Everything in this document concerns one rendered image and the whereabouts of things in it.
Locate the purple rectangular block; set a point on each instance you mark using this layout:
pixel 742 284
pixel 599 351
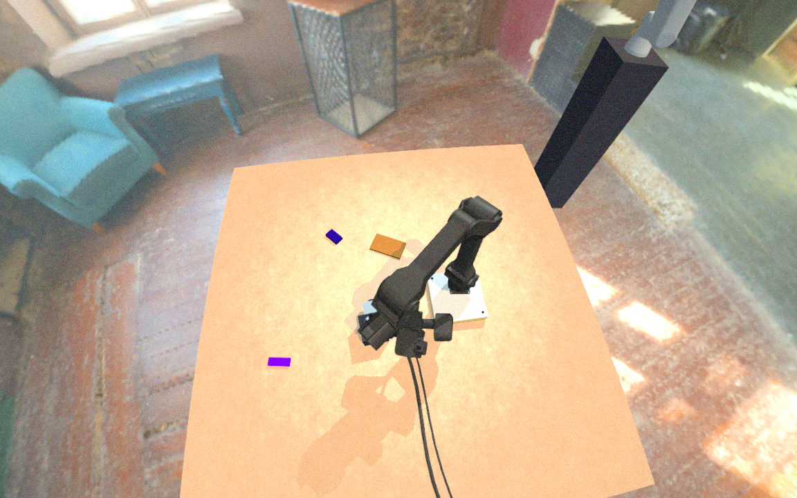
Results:
pixel 284 362

